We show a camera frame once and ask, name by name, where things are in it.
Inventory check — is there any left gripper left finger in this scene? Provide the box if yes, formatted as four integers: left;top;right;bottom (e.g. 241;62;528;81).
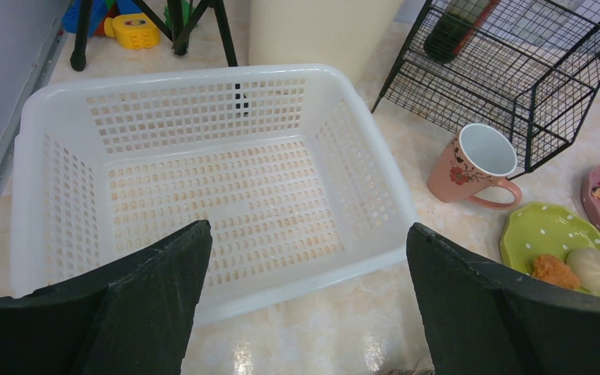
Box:
0;220;213;374

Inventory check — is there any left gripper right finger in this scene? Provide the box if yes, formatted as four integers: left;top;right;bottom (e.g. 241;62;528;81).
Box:
406;223;600;374

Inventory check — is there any dark sauce bottle black cap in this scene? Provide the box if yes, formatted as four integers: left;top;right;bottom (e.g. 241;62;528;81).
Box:
423;0;500;64

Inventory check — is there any orange fried nugget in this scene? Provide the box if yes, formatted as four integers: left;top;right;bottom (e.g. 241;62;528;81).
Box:
531;254;581;290

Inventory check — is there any green dotted plate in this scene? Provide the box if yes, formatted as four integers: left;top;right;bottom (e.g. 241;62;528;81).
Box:
500;202;600;297

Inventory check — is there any steamed bun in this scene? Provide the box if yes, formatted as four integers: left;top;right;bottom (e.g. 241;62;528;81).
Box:
566;248;600;293

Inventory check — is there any pink floral mug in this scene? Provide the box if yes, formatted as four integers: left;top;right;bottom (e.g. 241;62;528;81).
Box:
427;123;523;210

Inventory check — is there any white plastic basket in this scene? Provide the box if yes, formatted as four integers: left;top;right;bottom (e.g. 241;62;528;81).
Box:
10;64;419;325

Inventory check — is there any yellow toy block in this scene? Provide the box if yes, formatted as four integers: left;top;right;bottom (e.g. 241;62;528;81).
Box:
104;13;161;50

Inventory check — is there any black perforated music stand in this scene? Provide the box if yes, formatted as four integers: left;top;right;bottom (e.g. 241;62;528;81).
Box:
70;0;238;71

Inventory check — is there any cream plastic waste bin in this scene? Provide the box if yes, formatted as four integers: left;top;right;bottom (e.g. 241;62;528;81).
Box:
248;0;402;84

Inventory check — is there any green toy block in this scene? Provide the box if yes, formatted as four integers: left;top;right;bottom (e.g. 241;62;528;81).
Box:
163;0;198;30

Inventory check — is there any black wire rack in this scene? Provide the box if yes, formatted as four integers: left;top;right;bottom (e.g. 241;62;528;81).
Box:
379;1;600;177

